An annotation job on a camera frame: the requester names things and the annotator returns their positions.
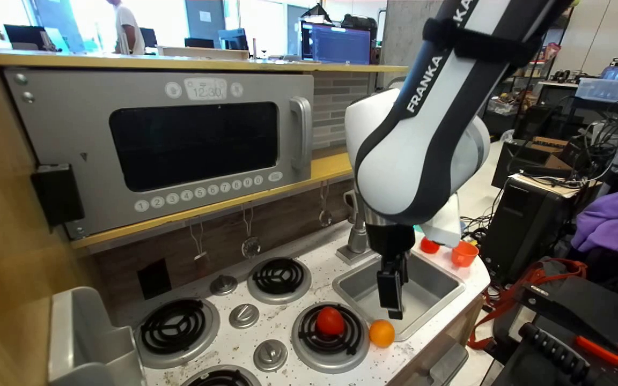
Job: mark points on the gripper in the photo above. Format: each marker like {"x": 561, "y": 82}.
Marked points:
{"x": 390, "y": 239}

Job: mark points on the grey microwave door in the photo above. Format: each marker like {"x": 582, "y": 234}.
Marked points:
{"x": 83, "y": 177}

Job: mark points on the person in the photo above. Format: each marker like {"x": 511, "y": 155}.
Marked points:
{"x": 126, "y": 29}

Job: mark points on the black wall plate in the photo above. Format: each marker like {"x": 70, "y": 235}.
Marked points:
{"x": 154, "y": 279}

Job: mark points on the black monitor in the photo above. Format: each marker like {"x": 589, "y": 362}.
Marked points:
{"x": 27, "y": 36}

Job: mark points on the monitor with blue screen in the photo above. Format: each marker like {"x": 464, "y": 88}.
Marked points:
{"x": 338, "y": 45}

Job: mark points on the grey plastic holder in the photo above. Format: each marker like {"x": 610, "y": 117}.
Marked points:
{"x": 89, "y": 343}

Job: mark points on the red toy tomato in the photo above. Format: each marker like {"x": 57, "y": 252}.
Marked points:
{"x": 330, "y": 321}

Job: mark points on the toy kitchen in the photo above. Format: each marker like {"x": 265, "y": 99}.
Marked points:
{"x": 180, "y": 225}

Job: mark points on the red toy fruit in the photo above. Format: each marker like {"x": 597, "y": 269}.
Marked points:
{"x": 429, "y": 246}

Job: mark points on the grey toy sink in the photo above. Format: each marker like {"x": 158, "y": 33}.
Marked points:
{"x": 427, "y": 289}

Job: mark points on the black tool with orange grip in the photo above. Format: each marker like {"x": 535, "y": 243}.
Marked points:
{"x": 572, "y": 343}

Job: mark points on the black computer tower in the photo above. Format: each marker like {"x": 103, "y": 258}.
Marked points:
{"x": 523, "y": 230}

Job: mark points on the purple cloth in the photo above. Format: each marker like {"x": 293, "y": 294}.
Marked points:
{"x": 612, "y": 220}

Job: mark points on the clear plastic bin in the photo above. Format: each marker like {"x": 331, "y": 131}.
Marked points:
{"x": 609, "y": 90}

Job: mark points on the toy stove burner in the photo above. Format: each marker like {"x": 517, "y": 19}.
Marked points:
{"x": 176, "y": 329}
{"x": 279, "y": 279}
{"x": 352, "y": 348}
{"x": 218, "y": 378}

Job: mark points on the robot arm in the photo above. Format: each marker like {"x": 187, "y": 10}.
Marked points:
{"x": 421, "y": 139}

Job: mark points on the orange toy ball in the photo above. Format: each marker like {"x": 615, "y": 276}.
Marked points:
{"x": 381, "y": 333}

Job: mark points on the silver stove knob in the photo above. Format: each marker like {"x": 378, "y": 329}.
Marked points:
{"x": 270, "y": 355}
{"x": 223, "y": 284}
{"x": 243, "y": 316}

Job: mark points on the cardboard box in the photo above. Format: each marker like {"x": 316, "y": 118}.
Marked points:
{"x": 550, "y": 153}

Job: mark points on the orange bowl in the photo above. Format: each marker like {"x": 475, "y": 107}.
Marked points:
{"x": 464, "y": 254}

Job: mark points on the grey toy tap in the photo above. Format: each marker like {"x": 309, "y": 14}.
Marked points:
{"x": 356, "y": 236}

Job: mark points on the office chair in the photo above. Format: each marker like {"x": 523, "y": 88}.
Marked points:
{"x": 233, "y": 39}

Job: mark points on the black box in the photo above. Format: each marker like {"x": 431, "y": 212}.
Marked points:
{"x": 58, "y": 195}

